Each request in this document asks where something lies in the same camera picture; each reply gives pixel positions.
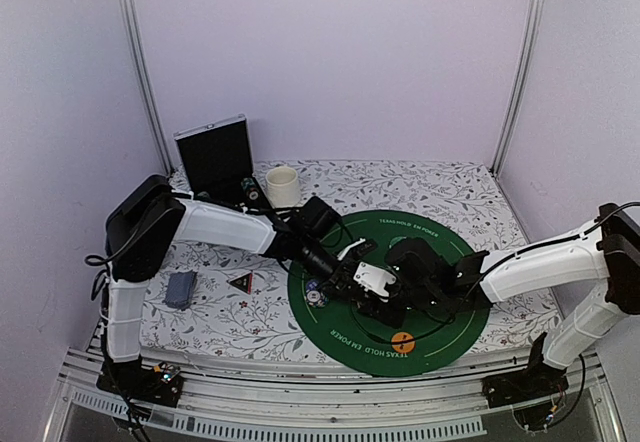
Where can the green round poker mat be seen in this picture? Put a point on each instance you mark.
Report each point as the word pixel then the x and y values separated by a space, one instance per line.
pixel 339 331

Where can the poker chip row right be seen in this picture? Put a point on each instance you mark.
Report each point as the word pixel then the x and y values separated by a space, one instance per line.
pixel 251 189

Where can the left aluminium frame post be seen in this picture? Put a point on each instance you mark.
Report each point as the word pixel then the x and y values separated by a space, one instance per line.
pixel 133 34

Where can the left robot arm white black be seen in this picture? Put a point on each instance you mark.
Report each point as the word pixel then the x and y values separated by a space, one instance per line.
pixel 154 217

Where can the small poker chip stack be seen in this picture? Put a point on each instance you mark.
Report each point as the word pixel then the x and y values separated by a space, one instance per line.
pixel 314 296

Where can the aluminium frame post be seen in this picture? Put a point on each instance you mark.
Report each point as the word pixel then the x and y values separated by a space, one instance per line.
pixel 531 30
pixel 133 34

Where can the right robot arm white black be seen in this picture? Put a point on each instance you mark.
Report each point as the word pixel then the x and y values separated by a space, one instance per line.
pixel 604 250

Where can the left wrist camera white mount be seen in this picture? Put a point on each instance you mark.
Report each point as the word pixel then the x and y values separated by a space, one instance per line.
pixel 357 249

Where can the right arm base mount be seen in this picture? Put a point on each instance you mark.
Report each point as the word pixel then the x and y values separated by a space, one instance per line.
pixel 536 380

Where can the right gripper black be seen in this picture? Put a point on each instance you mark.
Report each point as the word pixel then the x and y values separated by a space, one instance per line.
pixel 393 319

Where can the orange big blind button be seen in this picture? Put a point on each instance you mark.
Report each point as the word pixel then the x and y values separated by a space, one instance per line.
pixel 403 342

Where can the aluminium poker chip case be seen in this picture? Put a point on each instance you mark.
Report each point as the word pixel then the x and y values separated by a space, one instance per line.
pixel 216 157

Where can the right aluminium frame post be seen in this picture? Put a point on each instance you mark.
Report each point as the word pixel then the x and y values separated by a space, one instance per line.
pixel 531 30

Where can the white ceramic cup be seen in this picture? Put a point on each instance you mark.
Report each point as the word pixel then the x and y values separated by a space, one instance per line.
pixel 283 187

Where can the blue playing card deck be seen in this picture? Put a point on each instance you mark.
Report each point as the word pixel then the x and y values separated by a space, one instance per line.
pixel 180 290

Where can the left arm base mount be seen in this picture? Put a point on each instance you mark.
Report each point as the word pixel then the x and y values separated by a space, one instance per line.
pixel 161 385

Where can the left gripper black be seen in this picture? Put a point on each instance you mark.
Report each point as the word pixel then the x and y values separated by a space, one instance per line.
pixel 343 279

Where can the black triangular button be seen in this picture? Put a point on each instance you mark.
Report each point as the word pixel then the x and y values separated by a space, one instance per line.
pixel 242 283

